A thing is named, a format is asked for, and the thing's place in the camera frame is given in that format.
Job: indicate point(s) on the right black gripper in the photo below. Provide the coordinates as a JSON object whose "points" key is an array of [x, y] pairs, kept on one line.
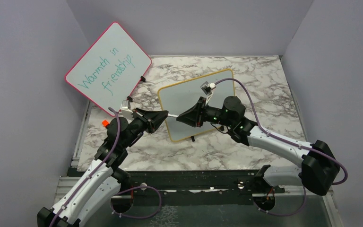
{"points": [[194, 116]]}

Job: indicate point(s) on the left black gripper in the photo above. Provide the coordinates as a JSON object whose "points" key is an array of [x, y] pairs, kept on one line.
{"points": [[151, 119]]}

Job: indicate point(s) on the white marker pen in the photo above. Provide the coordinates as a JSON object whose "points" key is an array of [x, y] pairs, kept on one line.
{"points": [[173, 115]]}

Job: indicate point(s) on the yellow framed whiteboard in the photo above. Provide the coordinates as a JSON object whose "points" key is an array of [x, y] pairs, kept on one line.
{"points": [[179, 97]]}

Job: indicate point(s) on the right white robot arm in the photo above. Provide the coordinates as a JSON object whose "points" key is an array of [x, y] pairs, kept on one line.
{"points": [[315, 167]]}

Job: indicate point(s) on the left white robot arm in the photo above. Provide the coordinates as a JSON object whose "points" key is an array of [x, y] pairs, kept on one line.
{"points": [[103, 178]]}

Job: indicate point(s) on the pink framed whiteboard with writing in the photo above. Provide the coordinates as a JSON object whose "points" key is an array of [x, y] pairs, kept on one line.
{"points": [[109, 71]]}

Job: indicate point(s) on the orange marker by left edge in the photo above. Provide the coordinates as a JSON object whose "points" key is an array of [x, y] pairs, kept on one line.
{"points": [[105, 123]]}

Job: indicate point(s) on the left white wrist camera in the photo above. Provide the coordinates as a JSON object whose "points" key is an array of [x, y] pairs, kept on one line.
{"points": [[125, 110]]}

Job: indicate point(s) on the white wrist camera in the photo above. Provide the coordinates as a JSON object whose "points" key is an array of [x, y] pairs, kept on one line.
{"points": [[207, 87], [125, 110]]}

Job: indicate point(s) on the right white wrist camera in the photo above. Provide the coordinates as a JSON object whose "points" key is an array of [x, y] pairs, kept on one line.
{"points": [[207, 87]]}

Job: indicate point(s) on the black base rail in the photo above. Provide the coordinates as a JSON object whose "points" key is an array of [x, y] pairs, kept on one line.
{"points": [[195, 188]]}

